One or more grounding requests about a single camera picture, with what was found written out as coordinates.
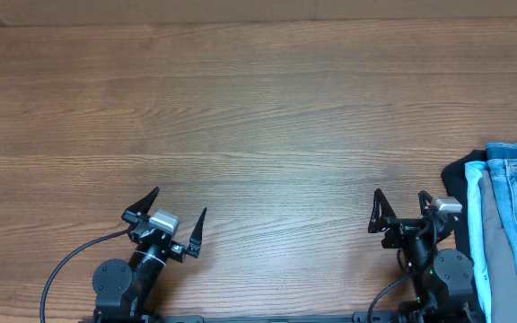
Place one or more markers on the grey folded garment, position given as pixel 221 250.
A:
pixel 499 257

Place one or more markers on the light blue folded garment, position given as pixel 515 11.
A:
pixel 473 174

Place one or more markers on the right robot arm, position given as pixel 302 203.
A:
pixel 443 279

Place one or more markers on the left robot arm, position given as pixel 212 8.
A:
pixel 123 287

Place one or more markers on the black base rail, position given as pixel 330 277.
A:
pixel 276 319

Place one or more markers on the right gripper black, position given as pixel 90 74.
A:
pixel 383 218

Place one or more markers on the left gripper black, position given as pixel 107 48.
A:
pixel 177 251

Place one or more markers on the black folded garment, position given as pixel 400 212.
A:
pixel 456 185

